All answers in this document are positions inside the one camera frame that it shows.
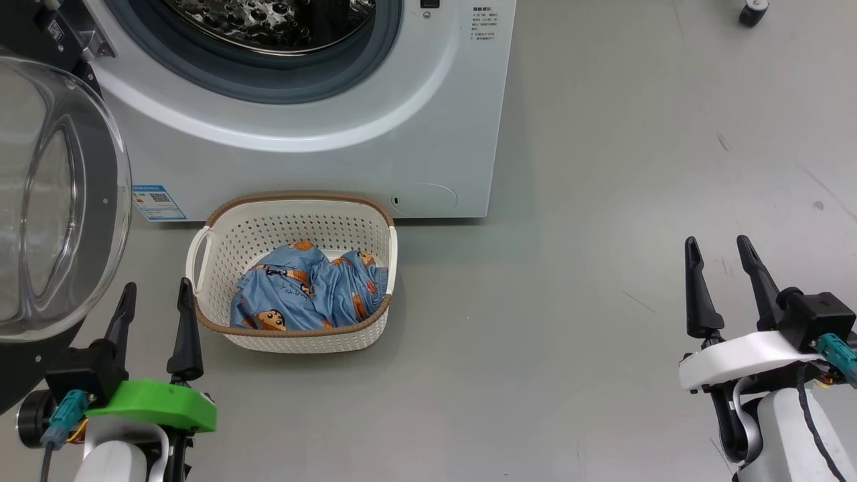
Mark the grey caster wheel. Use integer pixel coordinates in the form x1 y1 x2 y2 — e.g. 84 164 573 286
738 0 770 28

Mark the teal right camera connector cable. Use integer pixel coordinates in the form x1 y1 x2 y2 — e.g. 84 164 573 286
814 333 857 390

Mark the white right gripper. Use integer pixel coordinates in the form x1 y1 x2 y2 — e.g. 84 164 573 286
679 234 828 393

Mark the teal left camera connector cable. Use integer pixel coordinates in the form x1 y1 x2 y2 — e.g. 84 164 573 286
39 390 89 482

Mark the white basket with brown rim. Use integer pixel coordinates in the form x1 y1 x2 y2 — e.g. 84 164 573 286
185 192 398 353

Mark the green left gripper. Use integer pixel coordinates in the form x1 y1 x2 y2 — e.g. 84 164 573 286
85 278 218 433

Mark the blue energy label sticker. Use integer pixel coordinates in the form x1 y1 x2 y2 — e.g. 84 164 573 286
132 185 187 222

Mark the round white filter cover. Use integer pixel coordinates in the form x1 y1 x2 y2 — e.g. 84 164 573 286
390 183 459 218

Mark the teal camera connector cable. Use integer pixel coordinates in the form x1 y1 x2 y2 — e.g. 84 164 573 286
814 333 857 390
39 390 89 482

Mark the white front-load washing machine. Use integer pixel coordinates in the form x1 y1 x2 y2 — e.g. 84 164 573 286
80 0 518 222

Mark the blue cartoon print garment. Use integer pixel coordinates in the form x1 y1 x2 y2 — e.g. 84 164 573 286
230 241 390 332

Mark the perforated steel washer drum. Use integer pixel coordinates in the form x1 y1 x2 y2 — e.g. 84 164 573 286
164 0 377 56

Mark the dark braided right arm cable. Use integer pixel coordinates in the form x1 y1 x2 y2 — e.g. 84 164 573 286
795 361 848 482

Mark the grey rubber door gasket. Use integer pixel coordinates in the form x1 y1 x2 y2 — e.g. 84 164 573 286
100 0 406 105

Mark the black-rimmed glass washer door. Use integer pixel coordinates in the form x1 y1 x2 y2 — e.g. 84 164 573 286
0 0 133 416

